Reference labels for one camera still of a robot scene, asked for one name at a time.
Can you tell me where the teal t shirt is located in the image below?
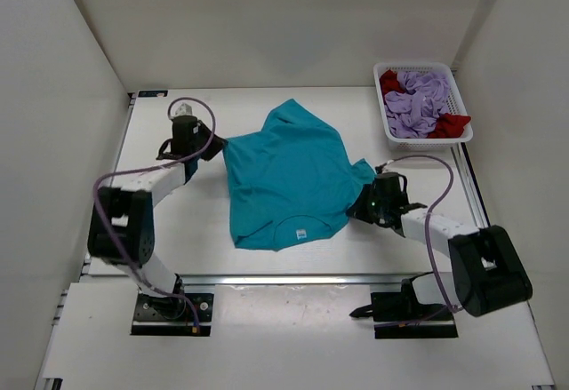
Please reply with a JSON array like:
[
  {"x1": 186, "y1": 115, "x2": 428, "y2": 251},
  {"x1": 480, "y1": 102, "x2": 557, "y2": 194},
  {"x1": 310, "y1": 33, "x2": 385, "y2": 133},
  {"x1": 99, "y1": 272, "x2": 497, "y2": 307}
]
[{"x1": 223, "y1": 99, "x2": 375, "y2": 251}]

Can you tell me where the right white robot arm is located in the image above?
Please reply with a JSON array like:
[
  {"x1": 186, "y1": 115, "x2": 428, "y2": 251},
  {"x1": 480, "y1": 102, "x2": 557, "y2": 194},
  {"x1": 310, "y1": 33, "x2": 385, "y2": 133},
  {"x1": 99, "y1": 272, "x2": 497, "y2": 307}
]
[{"x1": 347, "y1": 172, "x2": 533, "y2": 317}]

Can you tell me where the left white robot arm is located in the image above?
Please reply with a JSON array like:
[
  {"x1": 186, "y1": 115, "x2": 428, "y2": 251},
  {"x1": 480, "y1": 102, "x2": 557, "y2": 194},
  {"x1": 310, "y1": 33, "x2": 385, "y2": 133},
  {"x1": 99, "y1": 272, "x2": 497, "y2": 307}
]
[{"x1": 87, "y1": 115, "x2": 227, "y2": 319}]

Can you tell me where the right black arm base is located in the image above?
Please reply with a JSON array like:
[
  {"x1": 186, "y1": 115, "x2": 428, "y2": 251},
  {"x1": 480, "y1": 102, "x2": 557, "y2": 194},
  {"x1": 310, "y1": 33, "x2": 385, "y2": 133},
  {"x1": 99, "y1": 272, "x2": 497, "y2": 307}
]
[{"x1": 349, "y1": 277, "x2": 458, "y2": 339}]

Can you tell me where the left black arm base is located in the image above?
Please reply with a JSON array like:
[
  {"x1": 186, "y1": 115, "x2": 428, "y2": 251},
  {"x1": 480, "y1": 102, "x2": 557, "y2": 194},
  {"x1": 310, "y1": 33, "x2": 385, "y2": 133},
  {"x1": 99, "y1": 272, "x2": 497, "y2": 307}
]
[{"x1": 131, "y1": 291, "x2": 214, "y2": 337}]

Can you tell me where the dark label sticker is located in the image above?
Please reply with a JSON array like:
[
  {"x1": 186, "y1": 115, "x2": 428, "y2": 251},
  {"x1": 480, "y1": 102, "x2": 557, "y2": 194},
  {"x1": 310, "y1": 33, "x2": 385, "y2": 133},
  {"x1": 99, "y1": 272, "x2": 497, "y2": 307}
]
[{"x1": 137, "y1": 90, "x2": 168, "y2": 98}]

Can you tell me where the lilac t shirt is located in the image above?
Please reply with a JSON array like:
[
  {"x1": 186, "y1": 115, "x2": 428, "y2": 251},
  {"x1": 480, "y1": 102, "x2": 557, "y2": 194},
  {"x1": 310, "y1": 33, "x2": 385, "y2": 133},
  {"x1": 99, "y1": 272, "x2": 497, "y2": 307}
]
[{"x1": 382, "y1": 69, "x2": 453, "y2": 140}]

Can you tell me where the red t shirt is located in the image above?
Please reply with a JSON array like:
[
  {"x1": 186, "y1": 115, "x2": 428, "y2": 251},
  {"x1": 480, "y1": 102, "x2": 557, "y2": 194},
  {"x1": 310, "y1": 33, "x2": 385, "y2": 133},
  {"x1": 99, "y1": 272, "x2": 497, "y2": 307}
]
[{"x1": 378, "y1": 68, "x2": 472, "y2": 140}]

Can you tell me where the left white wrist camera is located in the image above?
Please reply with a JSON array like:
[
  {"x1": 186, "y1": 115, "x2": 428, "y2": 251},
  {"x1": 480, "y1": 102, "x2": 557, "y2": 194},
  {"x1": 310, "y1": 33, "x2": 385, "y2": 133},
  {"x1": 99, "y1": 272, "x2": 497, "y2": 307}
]
[{"x1": 173, "y1": 102, "x2": 193, "y2": 117}]

